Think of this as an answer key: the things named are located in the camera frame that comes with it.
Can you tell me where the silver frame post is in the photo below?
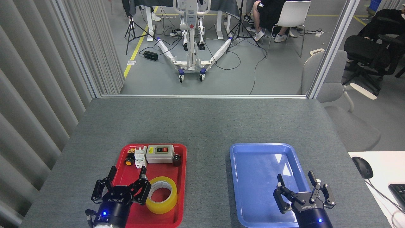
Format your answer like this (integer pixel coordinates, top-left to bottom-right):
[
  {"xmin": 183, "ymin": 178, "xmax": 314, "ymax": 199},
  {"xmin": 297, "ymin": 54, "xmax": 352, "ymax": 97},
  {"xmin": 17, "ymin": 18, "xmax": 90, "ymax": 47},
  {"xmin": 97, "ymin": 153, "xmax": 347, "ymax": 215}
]
[{"xmin": 308, "ymin": 0, "xmax": 361, "ymax": 99}]

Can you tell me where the yellow push button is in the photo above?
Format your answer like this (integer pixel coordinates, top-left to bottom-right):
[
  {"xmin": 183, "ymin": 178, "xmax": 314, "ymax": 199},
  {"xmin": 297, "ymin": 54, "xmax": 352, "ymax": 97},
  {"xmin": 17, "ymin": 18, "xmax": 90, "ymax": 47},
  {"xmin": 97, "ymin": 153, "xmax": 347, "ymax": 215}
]
[{"xmin": 124, "ymin": 148, "xmax": 136, "ymax": 167}]

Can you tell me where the black mouse cable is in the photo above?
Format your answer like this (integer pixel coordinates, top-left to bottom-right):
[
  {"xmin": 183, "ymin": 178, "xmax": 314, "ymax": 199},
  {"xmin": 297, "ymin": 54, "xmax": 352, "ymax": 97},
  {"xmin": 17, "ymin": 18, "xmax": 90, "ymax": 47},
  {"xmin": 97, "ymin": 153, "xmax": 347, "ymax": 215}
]
[{"xmin": 367, "ymin": 177, "xmax": 405, "ymax": 214}]

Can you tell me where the white circuit breaker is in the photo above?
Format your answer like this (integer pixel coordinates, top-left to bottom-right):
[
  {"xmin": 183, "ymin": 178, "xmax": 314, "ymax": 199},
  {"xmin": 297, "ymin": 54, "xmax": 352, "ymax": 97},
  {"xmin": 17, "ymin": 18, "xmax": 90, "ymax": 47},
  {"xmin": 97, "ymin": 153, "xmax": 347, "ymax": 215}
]
[{"xmin": 134, "ymin": 146, "xmax": 147, "ymax": 169}]

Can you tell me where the black computer mouse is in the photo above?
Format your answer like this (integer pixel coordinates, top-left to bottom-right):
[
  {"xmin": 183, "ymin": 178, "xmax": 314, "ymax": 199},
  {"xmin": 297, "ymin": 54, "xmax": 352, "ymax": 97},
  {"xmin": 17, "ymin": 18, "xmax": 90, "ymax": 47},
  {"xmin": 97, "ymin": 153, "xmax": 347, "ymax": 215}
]
[{"xmin": 352, "ymin": 156, "xmax": 374, "ymax": 179}]

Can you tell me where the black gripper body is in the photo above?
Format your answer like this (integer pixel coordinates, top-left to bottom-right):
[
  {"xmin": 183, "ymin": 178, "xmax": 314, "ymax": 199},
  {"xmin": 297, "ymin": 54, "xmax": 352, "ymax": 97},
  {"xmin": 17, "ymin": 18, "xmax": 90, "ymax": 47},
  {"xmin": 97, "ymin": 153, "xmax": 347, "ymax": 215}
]
[
  {"xmin": 95, "ymin": 186, "xmax": 134, "ymax": 228},
  {"xmin": 293, "ymin": 192, "xmax": 333, "ymax": 228}
]

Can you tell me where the grey switch box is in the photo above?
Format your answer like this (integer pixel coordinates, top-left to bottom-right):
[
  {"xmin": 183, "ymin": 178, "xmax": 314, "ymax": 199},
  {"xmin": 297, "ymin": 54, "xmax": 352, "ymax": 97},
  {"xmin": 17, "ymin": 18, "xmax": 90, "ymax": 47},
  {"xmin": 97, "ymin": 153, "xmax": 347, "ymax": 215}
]
[{"xmin": 146, "ymin": 145, "xmax": 175, "ymax": 164}]

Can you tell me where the white wheeled stand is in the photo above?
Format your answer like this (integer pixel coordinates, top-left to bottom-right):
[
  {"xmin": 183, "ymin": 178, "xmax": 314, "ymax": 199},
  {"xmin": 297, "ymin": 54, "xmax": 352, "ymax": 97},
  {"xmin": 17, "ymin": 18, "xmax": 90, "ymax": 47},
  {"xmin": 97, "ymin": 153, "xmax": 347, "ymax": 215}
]
[{"xmin": 157, "ymin": 0, "xmax": 234, "ymax": 83}]

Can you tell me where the silver frame rail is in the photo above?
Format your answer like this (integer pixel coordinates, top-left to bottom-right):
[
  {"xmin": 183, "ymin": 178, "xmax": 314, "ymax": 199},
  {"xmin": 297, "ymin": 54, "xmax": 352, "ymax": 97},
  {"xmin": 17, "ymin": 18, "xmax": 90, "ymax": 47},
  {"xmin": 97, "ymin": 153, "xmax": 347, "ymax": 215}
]
[{"xmin": 101, "ymin": 94, "xmax": 308, "ymax": 99}]

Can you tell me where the yellow tape roll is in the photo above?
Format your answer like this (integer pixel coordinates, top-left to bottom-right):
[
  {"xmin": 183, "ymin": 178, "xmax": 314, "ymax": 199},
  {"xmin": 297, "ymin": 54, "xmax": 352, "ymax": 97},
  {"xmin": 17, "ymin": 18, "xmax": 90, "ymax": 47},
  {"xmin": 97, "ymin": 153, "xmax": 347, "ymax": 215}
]
[{"xmin": 146, "ymin": 176, "xmax": 178, "ymax": 214}]

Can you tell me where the black tripod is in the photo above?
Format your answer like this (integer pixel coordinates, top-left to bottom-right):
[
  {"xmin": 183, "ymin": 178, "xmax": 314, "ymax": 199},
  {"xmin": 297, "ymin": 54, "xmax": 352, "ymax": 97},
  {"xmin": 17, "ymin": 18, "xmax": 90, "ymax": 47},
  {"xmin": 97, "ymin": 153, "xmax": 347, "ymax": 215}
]
[
  {"xmin": 124, "ymin": 0, "xmax": 158, "ymax": 55},
  {"xmin": 226, "ymin": 0, "xmax": 260, "ymax": 54}
]

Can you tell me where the black office chair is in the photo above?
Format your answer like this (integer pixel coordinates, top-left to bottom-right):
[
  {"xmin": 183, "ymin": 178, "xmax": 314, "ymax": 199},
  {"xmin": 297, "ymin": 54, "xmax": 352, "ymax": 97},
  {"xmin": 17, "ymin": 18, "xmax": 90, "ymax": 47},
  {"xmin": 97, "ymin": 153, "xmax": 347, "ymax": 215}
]
[{"xmin": 343, "ymin": 9, "xmax": 405, "ymax": 95}]

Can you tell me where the grey office chair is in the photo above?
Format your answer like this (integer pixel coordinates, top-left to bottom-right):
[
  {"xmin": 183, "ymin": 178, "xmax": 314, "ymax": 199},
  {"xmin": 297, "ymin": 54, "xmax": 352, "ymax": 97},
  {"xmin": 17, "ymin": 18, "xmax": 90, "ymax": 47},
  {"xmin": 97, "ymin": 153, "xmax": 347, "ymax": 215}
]
[{"xmin": 301, "ymin": 49, "xmax": 382, "ymax": 152}]

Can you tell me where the black floor cable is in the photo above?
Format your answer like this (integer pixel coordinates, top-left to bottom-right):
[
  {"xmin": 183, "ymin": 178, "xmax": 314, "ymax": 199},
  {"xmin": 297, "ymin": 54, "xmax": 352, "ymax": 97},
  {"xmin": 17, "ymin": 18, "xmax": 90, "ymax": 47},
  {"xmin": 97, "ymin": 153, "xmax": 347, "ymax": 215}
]
[{"xmin": 249, "ymin": 47, "xmax": 269, "ymax": 95}]

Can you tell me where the white desk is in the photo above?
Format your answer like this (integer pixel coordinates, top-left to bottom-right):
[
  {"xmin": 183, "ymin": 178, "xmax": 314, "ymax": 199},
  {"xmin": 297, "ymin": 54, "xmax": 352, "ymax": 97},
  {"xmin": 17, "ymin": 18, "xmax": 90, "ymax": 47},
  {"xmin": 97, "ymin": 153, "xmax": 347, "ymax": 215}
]
[{"xmin": 348, "ymin": 151, "xmax": 405, "ymax": 228}]

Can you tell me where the red plastic tray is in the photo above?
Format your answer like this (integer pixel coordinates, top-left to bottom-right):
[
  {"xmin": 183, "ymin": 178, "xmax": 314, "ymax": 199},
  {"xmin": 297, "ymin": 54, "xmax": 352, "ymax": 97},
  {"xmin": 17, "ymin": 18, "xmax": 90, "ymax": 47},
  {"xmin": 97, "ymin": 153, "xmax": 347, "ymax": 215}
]
[{"xmin": 99, "ymin": 143, "xmax": 187, "ymax": 228}]

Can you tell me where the blue bin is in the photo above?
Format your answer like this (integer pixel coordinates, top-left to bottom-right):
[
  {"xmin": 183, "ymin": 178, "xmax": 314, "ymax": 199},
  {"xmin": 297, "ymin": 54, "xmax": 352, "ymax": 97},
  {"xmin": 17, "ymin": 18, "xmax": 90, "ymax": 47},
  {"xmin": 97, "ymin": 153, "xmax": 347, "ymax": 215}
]
[{"xmin": 369, "ymin": 0, "xmax": 382, "ymax": 15}]

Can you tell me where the white chair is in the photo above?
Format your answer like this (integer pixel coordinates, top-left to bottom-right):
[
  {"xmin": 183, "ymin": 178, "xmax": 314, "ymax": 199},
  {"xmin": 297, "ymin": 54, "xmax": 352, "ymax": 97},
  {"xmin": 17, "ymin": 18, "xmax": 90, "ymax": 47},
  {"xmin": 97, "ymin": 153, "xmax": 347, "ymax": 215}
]
[{"xmin": 266, "ymin": 1, "xmax": 311, "ymax": 59}]

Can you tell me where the black keyboard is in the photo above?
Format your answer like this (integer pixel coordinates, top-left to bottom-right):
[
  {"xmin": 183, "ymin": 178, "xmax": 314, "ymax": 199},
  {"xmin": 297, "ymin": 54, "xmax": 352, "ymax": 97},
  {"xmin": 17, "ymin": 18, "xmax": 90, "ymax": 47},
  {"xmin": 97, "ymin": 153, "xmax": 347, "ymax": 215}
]
[{"xmin": 388, "ymin": 184, "xmax": 405, "ymax": 211}]

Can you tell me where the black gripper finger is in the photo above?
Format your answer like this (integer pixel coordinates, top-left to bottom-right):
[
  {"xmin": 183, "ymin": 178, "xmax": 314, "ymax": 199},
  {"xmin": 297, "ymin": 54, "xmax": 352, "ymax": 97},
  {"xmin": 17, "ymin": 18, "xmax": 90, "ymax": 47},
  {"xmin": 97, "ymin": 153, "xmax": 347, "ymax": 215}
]
[
  {"xmin": 91, "ymin": 166, "xmax": 117, "ymax": 205},
  {"xmin": 273, "ymin": 174, "xmax": 299, "ymax": 214},
  {"xmin": 128, "ymin": 166, "xmax": 152, "ymax": 205},
  {"xmin": 308, "ymin": 171, "xmax": 336, "ymax": 209}
]

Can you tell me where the blue plastic tray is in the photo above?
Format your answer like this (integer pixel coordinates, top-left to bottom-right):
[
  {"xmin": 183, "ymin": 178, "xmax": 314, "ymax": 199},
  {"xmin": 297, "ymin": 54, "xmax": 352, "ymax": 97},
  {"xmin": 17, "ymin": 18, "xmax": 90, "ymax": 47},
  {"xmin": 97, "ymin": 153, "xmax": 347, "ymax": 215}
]
[{"xmin": 229, "ymin": 143, "xmax": 312, "ymax": 228}]

